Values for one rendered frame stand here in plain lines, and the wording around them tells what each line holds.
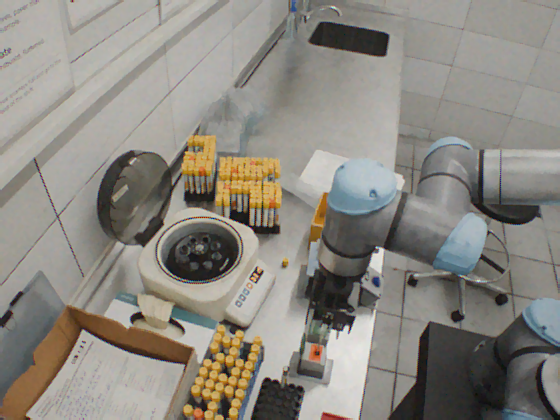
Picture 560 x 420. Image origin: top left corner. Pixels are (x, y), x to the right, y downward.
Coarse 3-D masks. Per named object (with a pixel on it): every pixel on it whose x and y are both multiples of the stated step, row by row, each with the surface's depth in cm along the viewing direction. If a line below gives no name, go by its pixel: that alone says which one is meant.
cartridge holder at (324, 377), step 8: (296, 352) 91; (296, 360) 89; (328, 360) 90; (296, 368) 88; (328, 368) 88; (296, 376) 88; (304, 376) 87; (312, 376) 87; (320, 376) 86; (328, 376) 87
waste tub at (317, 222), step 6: (324, 192) 116; (324, 198) 117; (318, 204) 112; (324, 204) 118; (318, 210) 114; (324, 210) 120; (318, 216) 118; (324, 216) 122; (312, 222) 107; (318, 222) 120; (312, 228) 108; (318, 228) 107; (312, 234) 109; (318, 234) 109; (312, 240) 111
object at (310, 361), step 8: (312, 344) 85; (304, 352) 84; (312, 352) 84; (320, 352) 84; (304, 360) 83; (312, 360) 83; (320, 360) 83; (304, 368) 86; (312, 368) 85; (320, 368) 84
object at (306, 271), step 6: (312, 246) 101; (312, 252) 100; (312, 258) 99; (312, 264) 98; (300, 270) 107; (306, 270) 108; (312, 270) 96; (300, 276) 106; (306, 276) 96; (312, 276) 96; (300, 282) 105; (306, 282) 97; (300, 288) 103; (300, 294) 102
